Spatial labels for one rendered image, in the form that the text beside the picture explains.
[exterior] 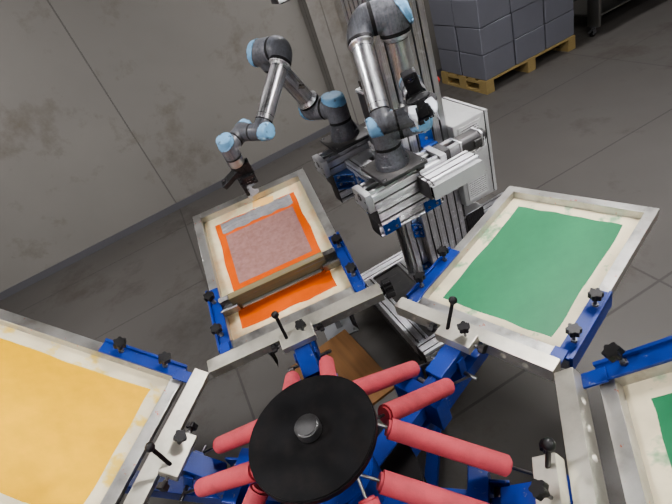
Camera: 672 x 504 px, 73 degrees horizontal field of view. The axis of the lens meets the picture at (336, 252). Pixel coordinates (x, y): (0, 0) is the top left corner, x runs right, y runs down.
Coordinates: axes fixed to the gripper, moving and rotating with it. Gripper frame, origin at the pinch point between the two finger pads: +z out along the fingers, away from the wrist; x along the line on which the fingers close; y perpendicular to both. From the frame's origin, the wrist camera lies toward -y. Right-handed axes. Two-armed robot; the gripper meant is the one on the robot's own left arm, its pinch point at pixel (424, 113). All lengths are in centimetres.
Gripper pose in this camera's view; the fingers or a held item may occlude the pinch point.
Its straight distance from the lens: 139.0
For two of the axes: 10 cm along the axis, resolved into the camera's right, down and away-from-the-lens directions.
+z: 0.2, 6.1, -7.9
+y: 4.4, 7.1, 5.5
